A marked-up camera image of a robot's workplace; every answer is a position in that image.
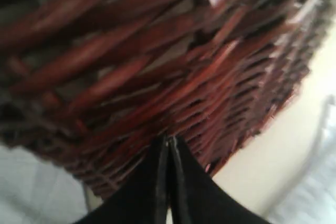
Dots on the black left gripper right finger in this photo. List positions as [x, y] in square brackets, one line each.
[195, 197]

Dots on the dark brown wicker basket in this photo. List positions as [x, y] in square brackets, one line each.
[89, 84]

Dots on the white t-shirt with red lettering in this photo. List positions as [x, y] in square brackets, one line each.
[287, 175]

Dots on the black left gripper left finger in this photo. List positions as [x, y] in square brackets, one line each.
[143, 198]

